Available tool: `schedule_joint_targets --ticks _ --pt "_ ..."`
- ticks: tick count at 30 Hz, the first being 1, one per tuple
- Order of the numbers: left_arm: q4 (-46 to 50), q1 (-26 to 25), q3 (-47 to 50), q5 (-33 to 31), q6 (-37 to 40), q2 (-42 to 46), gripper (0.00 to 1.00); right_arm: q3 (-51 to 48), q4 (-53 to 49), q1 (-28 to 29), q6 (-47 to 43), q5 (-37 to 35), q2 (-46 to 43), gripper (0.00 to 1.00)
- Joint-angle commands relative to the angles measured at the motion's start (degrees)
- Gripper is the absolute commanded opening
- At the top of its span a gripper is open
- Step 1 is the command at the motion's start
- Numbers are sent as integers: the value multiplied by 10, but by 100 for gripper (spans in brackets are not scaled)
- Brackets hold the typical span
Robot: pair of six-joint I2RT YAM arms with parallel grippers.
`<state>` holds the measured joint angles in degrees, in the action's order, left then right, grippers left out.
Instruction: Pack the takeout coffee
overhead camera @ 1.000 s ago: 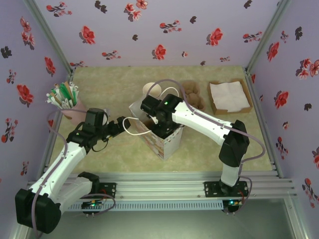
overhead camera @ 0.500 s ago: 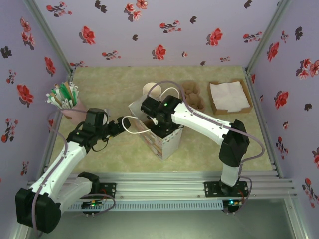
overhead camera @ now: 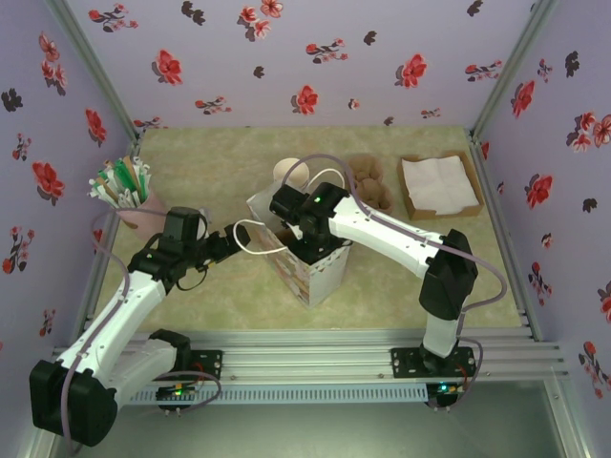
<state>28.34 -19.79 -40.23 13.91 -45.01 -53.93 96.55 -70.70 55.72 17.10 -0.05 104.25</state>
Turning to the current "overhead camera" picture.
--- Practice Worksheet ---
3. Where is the green straw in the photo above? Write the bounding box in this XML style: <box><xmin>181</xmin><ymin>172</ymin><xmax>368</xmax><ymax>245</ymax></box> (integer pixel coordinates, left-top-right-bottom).
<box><xmin>119</xmin><ymin>159</ymin><xmax>143</xmax><ymax>207</ymax></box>
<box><xmin>96</xmin><ymin>166</ymin><xmax>129</xmax><ymax>207</ymax></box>

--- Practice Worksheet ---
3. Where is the white printed paper bag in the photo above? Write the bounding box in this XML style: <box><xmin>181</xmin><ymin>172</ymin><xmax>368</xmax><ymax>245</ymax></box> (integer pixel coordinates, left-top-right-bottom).
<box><xmin>231</xmin><ymin>166</ymin><xmax>353</xmax><ymax>311</ymax></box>

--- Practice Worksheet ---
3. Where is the brown wooden stirrer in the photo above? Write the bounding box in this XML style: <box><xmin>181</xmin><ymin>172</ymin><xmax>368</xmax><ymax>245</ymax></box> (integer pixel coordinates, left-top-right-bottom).
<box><xmin>105</xmin><ymin>160</ymin><xmax>135</xmax><ymax>204</ymax></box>
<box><xmin>122</xmin><ymin>155</ymin><xmax>147</xmax><ymax>204</ymax></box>

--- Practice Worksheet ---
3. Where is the aluminium corner post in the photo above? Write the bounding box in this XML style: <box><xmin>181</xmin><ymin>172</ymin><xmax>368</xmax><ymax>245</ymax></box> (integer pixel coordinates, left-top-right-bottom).
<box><xmin>45</xmin><ymin>0</ymin><xmax>144</xmax><ymax>144</ymax></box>
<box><xmin>470</xmin><ymin>0</ymin><xmax>560</xmax><ymax>144</ymax></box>

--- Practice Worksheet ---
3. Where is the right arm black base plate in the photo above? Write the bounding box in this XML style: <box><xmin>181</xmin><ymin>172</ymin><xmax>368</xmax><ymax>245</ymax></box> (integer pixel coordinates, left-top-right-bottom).
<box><xmin>390</xmin><ymin>347</ymin><xmax>478</xmax><ymax>381</ymax></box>

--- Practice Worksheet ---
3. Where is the stack of paper cups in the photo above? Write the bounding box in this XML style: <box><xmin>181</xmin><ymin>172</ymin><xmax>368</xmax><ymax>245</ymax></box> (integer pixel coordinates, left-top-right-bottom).
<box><xmin>272</xmin><ymin>156</ymin><xmax>314</xmax><ymax>192</ymax></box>

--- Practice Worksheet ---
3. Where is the pink straw holder cup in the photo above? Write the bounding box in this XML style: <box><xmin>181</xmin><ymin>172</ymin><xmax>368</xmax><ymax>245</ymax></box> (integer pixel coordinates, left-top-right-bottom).
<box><xmin>116</xmin><ymin>193</ymin><xmax>168</xmax><ymax>242</ymax></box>

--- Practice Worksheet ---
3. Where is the brown cardboard napkin tray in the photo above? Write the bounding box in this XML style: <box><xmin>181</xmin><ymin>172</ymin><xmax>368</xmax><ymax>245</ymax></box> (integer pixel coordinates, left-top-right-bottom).
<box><xmin>398</xmin><ymin>150</ymin><xmax>486</xmax><ymax>220</ymax></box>

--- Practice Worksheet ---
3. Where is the left arm lilac cable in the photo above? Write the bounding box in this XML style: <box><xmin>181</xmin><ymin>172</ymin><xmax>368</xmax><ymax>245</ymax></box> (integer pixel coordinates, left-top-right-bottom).
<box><xmin>61</xmin><ymin>207</ymin><xmax>223</xmax><ymax>457</ymax></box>

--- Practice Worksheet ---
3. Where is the right aluminium corner post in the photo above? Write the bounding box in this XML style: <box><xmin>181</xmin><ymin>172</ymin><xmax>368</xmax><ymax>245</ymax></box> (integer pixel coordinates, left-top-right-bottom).
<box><xmin>470</xmin><ymin>0</ymin><xmax>560</xmax><ymax>144</ymax></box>

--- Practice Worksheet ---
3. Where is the white paper napkin stack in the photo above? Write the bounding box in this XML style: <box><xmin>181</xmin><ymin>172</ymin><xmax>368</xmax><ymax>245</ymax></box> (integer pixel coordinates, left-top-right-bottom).
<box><xmin>400</xmin><ymin>156</ymin><xmax>481</xmax><ymax>216</ymax></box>

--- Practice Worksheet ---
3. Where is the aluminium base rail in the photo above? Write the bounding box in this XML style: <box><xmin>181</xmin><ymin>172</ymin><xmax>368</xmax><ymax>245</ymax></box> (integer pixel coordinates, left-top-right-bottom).
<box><xmin>50</xmin><ymin>328</ymin><xmax>572</xmax><ymax>383</ymax></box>

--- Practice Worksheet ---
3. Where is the thin black cable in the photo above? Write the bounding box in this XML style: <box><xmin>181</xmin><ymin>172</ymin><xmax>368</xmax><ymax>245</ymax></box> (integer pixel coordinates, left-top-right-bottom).
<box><xmin>174</xmin><ymin>264</ymin><xmax>212</xmax><ymax>292</ymax></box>

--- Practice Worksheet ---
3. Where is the white slotted cable duct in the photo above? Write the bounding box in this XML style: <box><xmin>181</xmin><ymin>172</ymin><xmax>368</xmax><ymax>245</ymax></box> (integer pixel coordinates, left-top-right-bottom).
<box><xmin>128</xmin><ymin>384</ymin><xmax>430</xmax><ymax>406</ymax></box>

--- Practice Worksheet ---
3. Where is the right arm lilac cable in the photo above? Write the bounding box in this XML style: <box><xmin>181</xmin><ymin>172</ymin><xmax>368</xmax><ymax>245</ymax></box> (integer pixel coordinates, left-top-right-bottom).
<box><xmin>280</xmin><ymin>155</ymin><xmax>508</xmax><ymax>411</ymax></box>

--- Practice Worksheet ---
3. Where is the white paper-wrapped straw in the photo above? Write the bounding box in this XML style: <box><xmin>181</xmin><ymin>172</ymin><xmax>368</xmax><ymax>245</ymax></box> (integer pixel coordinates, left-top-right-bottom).
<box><xmin>87</xmin><ymin>189</ymin><xmax>130</xmax><ymax>212</ymax></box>
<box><xmin>87</xmin><ymin>177</ymin><xmax>126</xmax><ymax>210</ymax></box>
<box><xmin>135</xmin><ymin>155</ymin><xmax>154</xmax><ymax>197</ymax></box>

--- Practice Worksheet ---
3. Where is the arm lilac cable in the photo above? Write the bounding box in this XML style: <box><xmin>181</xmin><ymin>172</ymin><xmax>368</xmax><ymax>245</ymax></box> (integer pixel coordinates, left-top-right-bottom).
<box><xmin>280</xmin><ymin>155</ymin><xmax>508</xmax><ymax>411</ymax></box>
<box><xmin>61</xmin><ymin>207</ymin><xmax>223</xmax><ymax>457</ymax></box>

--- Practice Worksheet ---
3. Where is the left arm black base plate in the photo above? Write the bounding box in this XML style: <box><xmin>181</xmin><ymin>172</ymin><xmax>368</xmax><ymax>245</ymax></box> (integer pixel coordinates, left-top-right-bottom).
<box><xmin>188</xmin><ymin>349</ymin><xmax>224</xmax><ymax>382</ymax></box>

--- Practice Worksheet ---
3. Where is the grey metal panel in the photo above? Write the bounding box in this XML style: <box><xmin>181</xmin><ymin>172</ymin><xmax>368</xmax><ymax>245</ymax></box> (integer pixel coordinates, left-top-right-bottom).
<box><xmin>23</xmin><ymin>403</ymin><xmax>593</xmax><ymax>458</ymax></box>

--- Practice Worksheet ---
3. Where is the left aluminium corner post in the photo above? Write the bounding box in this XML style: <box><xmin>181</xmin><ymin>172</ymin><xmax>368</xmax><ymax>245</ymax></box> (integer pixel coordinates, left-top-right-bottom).
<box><xmin>45</xmin><ymin>0</ymin><xmax>144</xmax><ymax>144</ymax></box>

